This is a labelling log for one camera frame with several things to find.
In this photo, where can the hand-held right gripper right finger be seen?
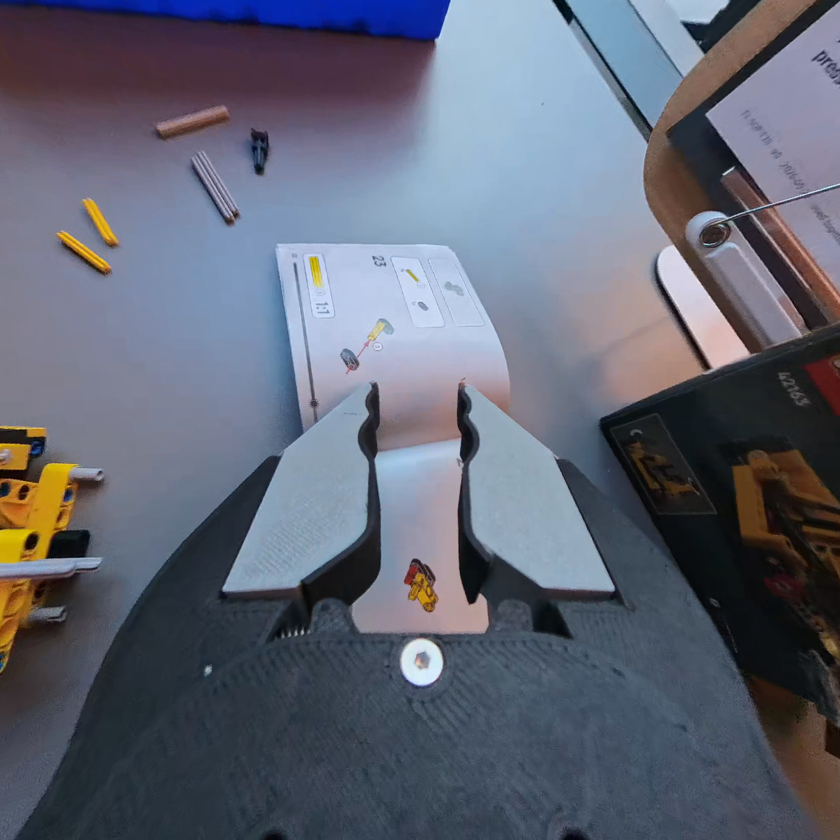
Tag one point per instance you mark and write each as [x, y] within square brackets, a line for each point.
[525, 512]

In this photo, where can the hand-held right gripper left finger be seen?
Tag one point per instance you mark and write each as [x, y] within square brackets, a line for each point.
[308, 505]

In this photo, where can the yellow lego axle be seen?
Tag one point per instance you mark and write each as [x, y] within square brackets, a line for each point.
[83, 252]
[100, 222]

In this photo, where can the blue plastic bin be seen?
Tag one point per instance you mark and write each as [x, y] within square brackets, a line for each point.
[262, 13]

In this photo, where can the open lego instruction booklet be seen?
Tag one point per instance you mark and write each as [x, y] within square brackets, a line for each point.
[394, 295]

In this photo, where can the black lego set box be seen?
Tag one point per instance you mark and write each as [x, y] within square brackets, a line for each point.
[754, 492]

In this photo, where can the partly built yellow lego model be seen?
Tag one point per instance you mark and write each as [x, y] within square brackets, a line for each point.
[39, 499]

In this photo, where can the black lego pin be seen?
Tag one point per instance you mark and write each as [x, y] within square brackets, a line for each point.
[260, 149]

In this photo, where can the pale lego axle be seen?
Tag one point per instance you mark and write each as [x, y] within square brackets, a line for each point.
[193, 122]

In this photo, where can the wooden document stand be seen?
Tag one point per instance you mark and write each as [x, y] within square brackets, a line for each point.
[663, 164]

